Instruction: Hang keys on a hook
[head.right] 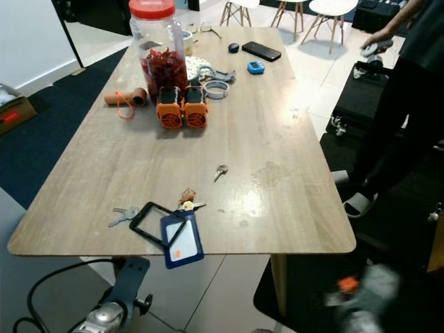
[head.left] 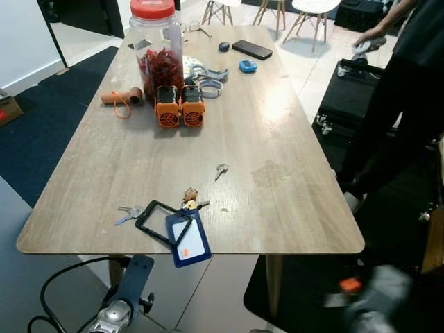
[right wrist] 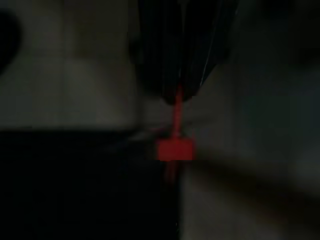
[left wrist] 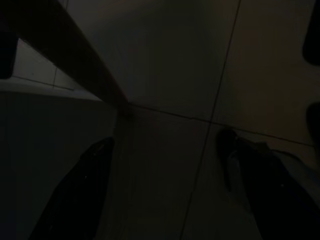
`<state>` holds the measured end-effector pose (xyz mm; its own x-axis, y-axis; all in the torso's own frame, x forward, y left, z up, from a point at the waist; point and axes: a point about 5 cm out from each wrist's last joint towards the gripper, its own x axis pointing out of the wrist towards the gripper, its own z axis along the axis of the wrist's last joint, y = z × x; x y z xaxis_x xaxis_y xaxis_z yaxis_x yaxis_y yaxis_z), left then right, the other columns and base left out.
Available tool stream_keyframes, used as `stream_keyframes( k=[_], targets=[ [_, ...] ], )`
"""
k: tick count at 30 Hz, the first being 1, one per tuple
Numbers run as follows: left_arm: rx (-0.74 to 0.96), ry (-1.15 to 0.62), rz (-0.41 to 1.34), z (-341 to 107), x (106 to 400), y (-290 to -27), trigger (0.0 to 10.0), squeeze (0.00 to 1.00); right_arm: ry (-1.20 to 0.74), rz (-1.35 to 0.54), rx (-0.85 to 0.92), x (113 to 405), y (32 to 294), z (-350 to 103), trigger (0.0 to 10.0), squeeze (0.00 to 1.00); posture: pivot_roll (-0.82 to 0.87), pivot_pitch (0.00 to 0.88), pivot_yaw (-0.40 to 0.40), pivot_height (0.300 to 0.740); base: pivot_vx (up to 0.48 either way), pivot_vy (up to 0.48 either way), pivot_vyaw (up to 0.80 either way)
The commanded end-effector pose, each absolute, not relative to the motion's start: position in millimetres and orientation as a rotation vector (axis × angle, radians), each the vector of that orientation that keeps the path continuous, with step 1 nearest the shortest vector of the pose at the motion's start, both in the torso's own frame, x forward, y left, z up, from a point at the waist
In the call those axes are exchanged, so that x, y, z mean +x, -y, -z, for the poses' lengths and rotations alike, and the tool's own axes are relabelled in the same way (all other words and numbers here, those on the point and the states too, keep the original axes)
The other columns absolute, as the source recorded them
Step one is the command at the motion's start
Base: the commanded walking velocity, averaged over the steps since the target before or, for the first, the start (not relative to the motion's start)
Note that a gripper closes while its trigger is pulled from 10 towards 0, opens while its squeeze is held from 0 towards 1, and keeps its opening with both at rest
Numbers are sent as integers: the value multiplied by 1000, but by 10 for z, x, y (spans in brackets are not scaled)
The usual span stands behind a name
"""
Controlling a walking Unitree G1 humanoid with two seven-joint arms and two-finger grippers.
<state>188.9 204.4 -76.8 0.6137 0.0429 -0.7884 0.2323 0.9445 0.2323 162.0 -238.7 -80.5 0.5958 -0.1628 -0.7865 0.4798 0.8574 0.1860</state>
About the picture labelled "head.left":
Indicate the single silver key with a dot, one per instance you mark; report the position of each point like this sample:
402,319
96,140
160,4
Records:
221,168

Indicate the black floor mat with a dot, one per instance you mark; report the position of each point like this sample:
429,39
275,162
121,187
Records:
298,291

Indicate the keys with brown charm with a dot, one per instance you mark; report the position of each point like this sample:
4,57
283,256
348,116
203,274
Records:
189,195

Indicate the silver key bunch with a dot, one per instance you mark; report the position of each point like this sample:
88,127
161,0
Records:
132,214

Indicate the small black mouse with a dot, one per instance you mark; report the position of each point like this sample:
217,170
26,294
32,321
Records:
223,46

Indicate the grey handheld device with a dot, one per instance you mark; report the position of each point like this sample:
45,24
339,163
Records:
366,48

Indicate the light wooden table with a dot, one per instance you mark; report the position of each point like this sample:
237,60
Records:
243,139

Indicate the small blue device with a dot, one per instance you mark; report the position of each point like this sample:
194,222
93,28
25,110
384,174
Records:
248,66

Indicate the grey metal tool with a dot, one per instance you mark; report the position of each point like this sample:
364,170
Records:
216,73

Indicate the person in black clothes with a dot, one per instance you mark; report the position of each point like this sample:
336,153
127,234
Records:
402,90

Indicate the blue badge holder white card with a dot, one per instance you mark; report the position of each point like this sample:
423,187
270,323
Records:
191,243

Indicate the black bag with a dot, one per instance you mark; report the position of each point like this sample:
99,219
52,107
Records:
361,17

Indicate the small dark flat object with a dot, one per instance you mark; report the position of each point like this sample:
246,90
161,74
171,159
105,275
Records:
140,44

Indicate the black equipment case metal latches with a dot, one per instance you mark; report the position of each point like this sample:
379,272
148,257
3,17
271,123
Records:
347,97

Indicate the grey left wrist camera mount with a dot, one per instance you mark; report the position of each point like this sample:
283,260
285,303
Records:
135,274

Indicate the orange black fan device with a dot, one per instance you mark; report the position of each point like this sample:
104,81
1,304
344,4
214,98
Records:
168,109
193,109

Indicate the person's bare forearm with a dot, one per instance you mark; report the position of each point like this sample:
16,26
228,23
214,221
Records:
397,14

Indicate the person's hand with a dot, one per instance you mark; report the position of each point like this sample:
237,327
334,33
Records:
373,35

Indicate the brown wooden panel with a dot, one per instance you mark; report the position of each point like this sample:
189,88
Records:
436,243

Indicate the clear jar red lid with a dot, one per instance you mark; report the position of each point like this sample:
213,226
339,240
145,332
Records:
156,41

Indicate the white chair wooden legs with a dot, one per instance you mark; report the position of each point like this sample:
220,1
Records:
277,14
316,5
225,3

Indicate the black door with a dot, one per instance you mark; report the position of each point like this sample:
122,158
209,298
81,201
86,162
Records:
90,14

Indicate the cardboard box red label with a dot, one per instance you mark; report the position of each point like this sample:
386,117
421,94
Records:
8,111

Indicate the black smartphone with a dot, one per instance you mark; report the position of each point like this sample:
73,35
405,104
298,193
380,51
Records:
252,49

